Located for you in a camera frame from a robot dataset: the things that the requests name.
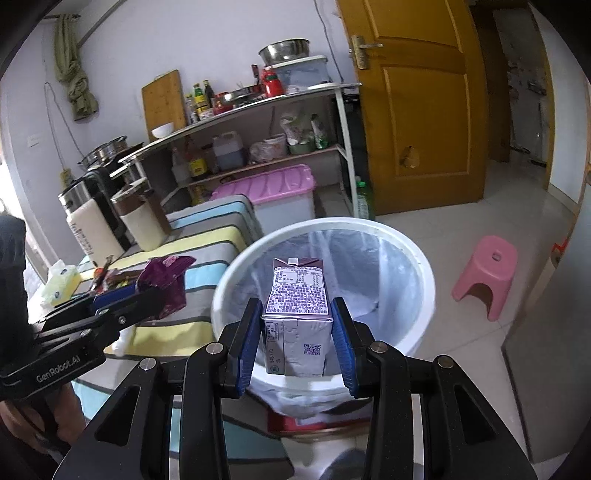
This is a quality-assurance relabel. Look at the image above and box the steel bowl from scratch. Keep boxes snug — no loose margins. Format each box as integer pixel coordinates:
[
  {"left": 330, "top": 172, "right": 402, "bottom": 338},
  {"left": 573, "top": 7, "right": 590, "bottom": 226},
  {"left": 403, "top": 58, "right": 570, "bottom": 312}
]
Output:
[{"left": 259, "top": 38, "right": 311, "bottom": 66}]

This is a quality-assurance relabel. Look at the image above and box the wooden cutting board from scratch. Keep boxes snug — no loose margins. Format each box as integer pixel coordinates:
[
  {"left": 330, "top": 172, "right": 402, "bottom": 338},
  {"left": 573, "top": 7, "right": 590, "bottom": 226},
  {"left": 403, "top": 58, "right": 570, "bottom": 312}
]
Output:
[{"left": 141, "top": 70, "right": 187, "bottom": 141}]

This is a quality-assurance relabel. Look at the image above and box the yellow tissue pack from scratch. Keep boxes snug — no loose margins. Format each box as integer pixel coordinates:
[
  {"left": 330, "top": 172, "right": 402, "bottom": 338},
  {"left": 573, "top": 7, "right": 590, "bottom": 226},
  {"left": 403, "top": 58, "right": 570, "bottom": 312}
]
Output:
[{"left": 40, "top": 260, "right": 81, "bottom": 309}]

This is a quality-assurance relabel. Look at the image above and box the purple snack bag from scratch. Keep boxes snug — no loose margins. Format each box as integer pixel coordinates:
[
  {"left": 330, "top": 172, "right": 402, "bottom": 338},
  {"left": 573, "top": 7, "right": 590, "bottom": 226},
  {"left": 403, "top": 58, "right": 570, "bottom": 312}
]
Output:
[{"left": 135, "top": 255, "right": 195, "bottom": 320}]

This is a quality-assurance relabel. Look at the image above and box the pink lidded storage box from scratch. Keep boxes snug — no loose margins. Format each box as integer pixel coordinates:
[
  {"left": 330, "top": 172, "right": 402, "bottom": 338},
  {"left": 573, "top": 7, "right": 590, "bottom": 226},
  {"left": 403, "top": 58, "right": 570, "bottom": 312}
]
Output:
[{"left": 211, "top": 164, "right": 317, "bottom": 235}]

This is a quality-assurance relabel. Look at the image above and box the refrigerator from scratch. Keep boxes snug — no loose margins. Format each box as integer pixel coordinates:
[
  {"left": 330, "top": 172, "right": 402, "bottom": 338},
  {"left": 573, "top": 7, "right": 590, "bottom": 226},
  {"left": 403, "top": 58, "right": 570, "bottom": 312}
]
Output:
[{"left": 502, "top": 188, "right": 591, "bottom": 463}]

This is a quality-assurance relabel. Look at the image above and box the white electric kettle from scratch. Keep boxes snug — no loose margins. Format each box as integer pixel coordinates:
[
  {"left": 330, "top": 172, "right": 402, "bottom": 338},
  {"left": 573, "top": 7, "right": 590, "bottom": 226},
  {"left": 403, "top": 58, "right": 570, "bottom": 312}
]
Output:
[{"left": 58, "top": 168, "right": 131, "bottom": 267}]

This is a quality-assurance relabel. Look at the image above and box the steel pot on stove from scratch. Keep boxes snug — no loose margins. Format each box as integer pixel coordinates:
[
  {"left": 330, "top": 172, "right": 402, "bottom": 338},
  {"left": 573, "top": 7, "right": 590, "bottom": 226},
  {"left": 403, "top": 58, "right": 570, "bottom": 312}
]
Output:
[{"left": 78, "top": 135, "right": 128, "bottom": 171}]

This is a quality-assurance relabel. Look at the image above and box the white trash bin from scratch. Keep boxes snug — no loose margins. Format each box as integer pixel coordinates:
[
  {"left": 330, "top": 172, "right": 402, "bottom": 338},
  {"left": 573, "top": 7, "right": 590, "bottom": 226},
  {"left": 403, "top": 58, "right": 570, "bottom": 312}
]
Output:
[{"left": 211, "top": 217, "right": 436, "bottom": 419}]

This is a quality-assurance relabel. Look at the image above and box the pink plastic stool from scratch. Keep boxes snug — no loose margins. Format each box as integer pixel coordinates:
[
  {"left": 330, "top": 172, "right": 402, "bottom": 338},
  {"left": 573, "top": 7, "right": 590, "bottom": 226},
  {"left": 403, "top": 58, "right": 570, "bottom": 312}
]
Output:
[{"left": 452, "top": 235, "right": 518, "bottom": 321}]

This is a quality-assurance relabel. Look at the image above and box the white bowl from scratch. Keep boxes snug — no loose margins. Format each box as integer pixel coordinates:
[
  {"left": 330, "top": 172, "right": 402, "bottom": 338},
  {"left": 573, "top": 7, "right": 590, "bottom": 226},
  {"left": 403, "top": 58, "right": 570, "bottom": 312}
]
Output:
[{"left": 151, "top": 122, "right": 175, "bottom": 139}]

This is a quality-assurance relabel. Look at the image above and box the red bottle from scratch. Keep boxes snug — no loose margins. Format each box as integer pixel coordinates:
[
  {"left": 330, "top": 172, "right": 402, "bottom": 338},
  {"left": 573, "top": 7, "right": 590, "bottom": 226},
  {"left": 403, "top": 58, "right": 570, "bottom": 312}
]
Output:
[{"left": 260, "top": 69, "right": 284, "bottom": 98}]

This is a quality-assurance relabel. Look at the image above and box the green glass bottle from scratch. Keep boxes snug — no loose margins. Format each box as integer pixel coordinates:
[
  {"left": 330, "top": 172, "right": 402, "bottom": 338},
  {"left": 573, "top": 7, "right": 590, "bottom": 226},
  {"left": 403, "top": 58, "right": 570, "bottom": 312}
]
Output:
[{"left": 356, "top": 176, "right": 376, "bottom": 220}]

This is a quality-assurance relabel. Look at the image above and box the striped tablecloth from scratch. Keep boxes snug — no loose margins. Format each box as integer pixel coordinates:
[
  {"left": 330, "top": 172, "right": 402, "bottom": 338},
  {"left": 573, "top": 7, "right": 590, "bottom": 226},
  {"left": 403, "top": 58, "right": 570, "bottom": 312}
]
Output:
[{"left": 27, "top": 193, "right": 297, "bottom": 480}]

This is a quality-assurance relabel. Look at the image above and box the person's left hand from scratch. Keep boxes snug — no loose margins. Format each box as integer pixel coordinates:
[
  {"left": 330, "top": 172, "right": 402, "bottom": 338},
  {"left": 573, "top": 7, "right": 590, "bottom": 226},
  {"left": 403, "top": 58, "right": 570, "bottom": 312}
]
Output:
[{"left": 1, "top": 383, "right": 86, "bottom": 454}]

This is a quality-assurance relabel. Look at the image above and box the cream brown lidded mug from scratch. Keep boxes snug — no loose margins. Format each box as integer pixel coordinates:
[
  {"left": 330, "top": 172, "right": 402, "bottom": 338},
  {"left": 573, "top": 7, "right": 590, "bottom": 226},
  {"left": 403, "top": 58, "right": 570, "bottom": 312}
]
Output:
[{"left": 111, "top": 179, "right": 171, "bottom": 251}]

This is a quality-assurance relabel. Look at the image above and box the purple milk carton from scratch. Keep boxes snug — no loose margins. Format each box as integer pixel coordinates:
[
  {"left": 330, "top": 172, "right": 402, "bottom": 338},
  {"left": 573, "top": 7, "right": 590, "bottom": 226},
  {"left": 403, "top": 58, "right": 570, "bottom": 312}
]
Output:
[{"left": 263, "top": 257, "right": 332, "bottom": 378}]

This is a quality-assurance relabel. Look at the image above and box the wooden door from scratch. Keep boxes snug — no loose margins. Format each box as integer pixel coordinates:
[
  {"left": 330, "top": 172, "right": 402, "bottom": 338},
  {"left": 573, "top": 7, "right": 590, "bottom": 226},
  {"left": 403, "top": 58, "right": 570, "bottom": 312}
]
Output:
[{"left": 339, "top": 0, "right": 488, "bottom": 214}]

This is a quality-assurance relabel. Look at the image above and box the green hanging cloth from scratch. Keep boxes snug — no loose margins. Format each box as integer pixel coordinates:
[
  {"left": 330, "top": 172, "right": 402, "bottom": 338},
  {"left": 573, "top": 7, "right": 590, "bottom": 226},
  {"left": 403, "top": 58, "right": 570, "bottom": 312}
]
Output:
[{"left": 54, "top": 14, "right": 98, "bottom": 121}]

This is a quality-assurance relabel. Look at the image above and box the metal shelf rack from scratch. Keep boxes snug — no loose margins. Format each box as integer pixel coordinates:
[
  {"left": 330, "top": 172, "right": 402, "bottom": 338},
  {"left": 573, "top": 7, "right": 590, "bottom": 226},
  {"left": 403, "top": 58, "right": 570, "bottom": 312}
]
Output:
[{"left": 113, "top": 83, "right": 359, "bottom": 217}]

